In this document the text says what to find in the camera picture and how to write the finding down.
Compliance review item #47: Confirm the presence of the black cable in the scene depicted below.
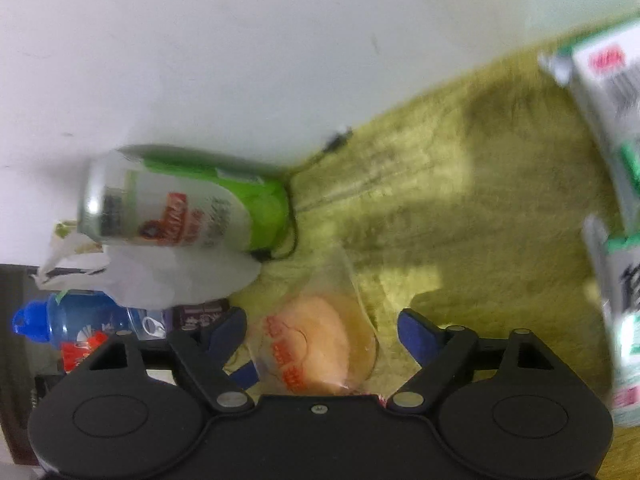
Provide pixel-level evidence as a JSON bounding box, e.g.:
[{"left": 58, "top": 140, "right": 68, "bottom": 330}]
[{"left": 250, "top": 129, "right": 355, "bottom": 261}]

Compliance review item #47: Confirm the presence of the green and silver beer can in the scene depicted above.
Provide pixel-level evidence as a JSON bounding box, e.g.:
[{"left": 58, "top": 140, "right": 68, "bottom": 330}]
[{"left": 80, "top": 144, "right": 292, "bottom": 253}]

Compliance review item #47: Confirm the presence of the blue water bottle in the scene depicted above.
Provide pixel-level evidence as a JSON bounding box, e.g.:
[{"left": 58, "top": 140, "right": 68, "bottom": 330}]
[{"left": 12, "top": 290, "right": 171, "bottom": 343}]

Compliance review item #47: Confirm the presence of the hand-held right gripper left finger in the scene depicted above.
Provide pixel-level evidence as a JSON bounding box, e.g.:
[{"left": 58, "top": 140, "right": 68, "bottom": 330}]
[{"left": 75, "top": 306, "right": 255, "bottom": 413}]

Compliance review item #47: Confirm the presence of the white plastic bag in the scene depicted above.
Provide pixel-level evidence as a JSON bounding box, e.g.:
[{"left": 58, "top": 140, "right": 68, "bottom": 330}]
[{"left": 30, "top": 220, "right": 263, "bottom": 311}]

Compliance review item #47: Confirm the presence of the purple lidded can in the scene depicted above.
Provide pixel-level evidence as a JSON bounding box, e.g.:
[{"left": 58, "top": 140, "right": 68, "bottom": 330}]
[{"left": 170, "top": 299, "right": 231, "bottom": 333}]

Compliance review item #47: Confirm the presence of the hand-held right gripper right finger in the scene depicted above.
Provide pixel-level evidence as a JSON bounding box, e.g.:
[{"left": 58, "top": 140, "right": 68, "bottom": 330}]
[{"left": 386, "top": 308, "right": 568, "bottom": 413}]

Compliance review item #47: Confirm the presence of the green edged clear food packet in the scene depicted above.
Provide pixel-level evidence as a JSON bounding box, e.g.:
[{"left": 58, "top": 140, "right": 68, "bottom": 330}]
[{"left": 52, "top": 220, "right": 101, "bottom": 251}]

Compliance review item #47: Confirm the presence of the red snack bag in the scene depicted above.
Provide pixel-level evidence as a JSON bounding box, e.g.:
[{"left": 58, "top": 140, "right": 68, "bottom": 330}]
[{"left": 60, "top": 332, "right": 108, "bottom": 373}]

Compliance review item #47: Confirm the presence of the round cake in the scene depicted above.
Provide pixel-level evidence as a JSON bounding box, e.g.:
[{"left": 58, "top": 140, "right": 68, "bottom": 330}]
[{"left": 245, "top": 244, "right": 383, "bottom": 398}]

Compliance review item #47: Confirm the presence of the green and white biscuit packet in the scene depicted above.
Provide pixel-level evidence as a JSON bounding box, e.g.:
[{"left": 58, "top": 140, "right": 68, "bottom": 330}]
[
  {"left": 537, "top": 17, "right": 640, "bottom": 241},
  {"left": 582, "top": 215, "right": 640, "bottom": 428}
]

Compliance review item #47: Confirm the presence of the green wood-grain desktop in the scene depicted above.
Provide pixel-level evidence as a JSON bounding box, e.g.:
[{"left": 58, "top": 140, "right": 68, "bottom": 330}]
[{"left": 220, "top": 20, "right": 640, "bottom": 480}]

